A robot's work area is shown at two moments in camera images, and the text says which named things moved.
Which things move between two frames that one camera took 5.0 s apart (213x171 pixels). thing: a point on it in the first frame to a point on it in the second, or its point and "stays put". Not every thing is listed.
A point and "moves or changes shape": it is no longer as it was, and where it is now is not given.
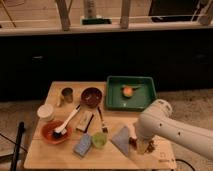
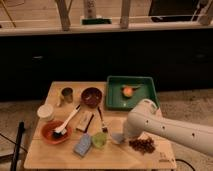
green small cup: x=99 y=140 stays put
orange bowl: x=49 y=134 stays put
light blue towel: x=122 y=139 moves or changes shape
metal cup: x=67 y=92 stays put
